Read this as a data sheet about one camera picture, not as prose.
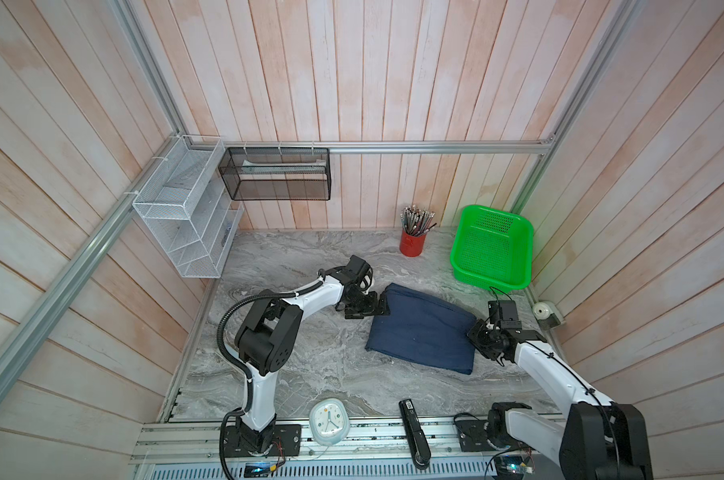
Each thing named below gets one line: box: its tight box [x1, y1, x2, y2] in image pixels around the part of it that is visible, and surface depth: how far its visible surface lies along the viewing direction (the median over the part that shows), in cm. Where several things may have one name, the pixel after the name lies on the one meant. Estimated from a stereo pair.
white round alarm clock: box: [309, 398, 350, 447], surface depth 76 cm
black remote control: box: [399, 398, 432, 470], surface depth 73 cm
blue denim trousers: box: [365, 282, 477, 375], surface depth 91 cm
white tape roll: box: [532, 301, 564, 331], surface depth 95 cm
